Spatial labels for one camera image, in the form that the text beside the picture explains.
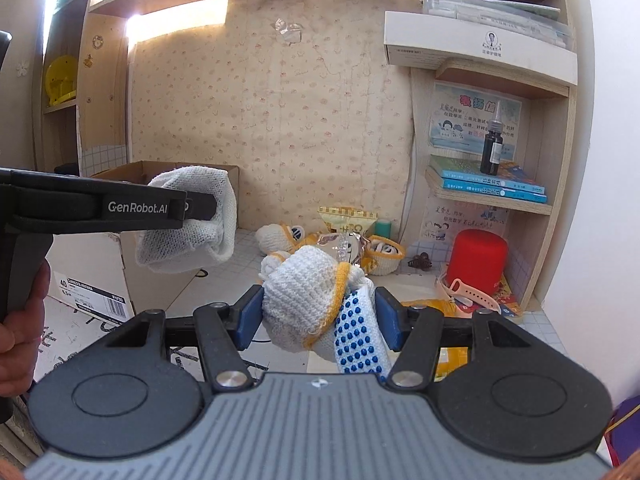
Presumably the pink watch strap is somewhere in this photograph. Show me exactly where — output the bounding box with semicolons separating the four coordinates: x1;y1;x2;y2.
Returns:
435;271;501;320

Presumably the yellow plastic toy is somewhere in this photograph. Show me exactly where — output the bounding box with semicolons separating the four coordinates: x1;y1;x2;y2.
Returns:
43;54;78;107

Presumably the white glove yellow cuff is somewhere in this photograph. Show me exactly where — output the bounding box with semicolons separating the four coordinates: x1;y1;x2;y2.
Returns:
259;245;392;380

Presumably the floral quilted back cloth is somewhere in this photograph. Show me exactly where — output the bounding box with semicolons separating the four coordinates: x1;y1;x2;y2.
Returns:
130;0;421;230

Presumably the white flat carton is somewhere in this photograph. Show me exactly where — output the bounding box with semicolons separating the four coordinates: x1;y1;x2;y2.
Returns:
383;11;578;86

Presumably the black dropper bottle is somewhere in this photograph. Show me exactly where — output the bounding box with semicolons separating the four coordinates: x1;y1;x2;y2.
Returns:
480;101;503;176

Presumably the red cylindrical container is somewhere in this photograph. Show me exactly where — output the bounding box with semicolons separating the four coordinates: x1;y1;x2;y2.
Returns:
446;229;508;296

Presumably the brown cardboard box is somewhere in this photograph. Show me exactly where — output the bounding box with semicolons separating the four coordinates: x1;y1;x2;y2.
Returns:
47;160;240;323

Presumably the green cover book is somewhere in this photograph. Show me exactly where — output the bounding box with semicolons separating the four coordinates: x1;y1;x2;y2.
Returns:
430;155;546;194

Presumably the yellow snack packet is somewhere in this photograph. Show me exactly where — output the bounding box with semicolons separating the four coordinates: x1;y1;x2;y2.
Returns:
318;206;378;236

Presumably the dark brown hair claw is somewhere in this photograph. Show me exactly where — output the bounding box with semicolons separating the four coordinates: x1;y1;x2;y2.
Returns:
408;252;433;271

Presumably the person's left hand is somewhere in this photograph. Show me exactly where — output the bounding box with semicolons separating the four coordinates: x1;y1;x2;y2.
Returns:
0;260;51;398

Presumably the blue cover book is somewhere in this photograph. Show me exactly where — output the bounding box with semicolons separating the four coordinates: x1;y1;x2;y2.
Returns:
426;169;548;204

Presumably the commendation letter poster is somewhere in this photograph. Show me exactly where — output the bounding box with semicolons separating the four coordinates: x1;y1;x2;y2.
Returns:
430;82;523;160

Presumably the white knit glove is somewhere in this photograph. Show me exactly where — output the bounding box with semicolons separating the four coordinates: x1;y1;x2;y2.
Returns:
136;166;238;274

